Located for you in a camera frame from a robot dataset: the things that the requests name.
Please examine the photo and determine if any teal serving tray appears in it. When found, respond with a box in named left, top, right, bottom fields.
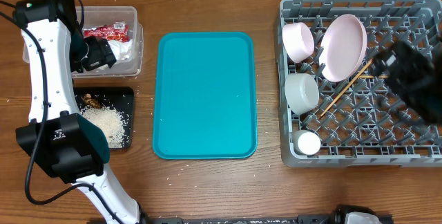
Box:
left=152, top=32, right=258, bottom=160

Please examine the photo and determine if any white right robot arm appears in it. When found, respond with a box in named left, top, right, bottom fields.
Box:
left=369, top=41, right=441, bottom=126

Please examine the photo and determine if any pile of rice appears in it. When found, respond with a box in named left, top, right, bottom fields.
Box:
left=80, top=106, right=128, bottom=149

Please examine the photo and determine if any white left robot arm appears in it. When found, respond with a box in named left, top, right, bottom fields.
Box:
left=8, top=0, right=148, bottom=223

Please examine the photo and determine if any clear plastic waste bin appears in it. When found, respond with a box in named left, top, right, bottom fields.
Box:
left=22, top=6, right=144, bottom=78

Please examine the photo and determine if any red snack wrapper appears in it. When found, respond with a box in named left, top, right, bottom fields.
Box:
left=84, top=22, right=130, bottom=42

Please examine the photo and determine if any wooden chopstick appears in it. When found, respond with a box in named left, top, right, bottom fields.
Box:
left=359, top=75, right=389, bottom=79
left=319, top=59, right=373, bottom=119

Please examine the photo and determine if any white napkin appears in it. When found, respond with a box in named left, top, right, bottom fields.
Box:
left=108, top=40, right=133, bottom=62

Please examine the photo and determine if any pink bowl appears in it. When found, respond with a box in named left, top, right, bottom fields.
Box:
left=282, top=23, right=315, bottom=63

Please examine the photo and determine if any white cup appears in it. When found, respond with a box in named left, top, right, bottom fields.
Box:
left=291, top=130, right=321, bottom=156

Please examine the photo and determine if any brown food scrap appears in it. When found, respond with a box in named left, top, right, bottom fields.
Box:
left=81, top=93, right=101, bottom=109

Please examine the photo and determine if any black food waste tray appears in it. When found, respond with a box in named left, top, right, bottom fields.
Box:
left=74, top=86, right=135, bottom=150

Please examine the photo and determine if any large white plate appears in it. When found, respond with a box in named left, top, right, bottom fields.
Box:
left=318, top=14, right=367, bottom=82

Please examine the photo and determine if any grey-green small bowl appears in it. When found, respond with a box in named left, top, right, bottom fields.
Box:
left=285, top=73, right=319, bottom=115

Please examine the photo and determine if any grey dishwasher rack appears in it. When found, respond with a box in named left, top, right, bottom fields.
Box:
left=274, top=0, right=441, bottom=167

